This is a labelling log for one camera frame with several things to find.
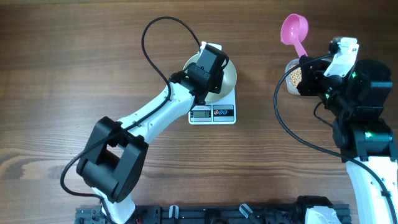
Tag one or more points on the pink plastic scoop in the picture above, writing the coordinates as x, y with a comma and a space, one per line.
294, 31

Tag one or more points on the white digital kitchen scale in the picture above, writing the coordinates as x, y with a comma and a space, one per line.
220, 113

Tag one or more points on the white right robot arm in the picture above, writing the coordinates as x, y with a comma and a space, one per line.
366, 143

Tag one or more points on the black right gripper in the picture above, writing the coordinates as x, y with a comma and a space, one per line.
311, 76

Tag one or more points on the soybeans in container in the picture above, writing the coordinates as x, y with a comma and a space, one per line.
296, 77

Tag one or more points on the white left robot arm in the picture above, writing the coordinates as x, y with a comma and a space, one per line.
112, 161

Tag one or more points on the clear plastic container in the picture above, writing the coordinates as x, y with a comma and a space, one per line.
291, 89

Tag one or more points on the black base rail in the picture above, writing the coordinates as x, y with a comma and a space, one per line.
296, 212

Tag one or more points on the white bowl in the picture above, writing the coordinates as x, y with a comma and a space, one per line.
228, 82

